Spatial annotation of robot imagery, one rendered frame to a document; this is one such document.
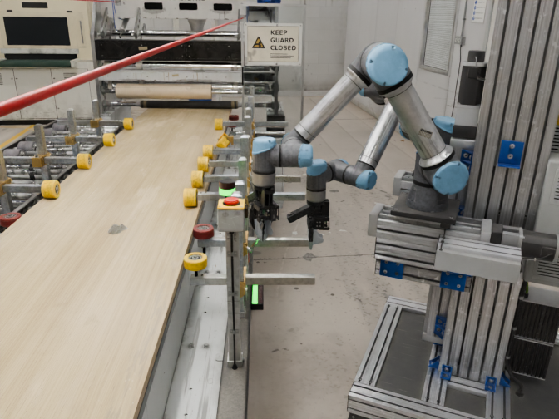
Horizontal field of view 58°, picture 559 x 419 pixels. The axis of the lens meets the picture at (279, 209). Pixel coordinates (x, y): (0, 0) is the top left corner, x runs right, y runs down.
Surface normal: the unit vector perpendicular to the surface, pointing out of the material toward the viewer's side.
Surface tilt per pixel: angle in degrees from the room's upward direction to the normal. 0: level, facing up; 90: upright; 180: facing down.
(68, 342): 0
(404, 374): 0
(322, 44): 90
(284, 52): 90
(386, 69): 84
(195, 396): 0
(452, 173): 96
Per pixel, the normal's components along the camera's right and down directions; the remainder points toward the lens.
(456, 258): -0.39, 0.33
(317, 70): 0.13, 0.36
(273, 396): 0.01, -0.93
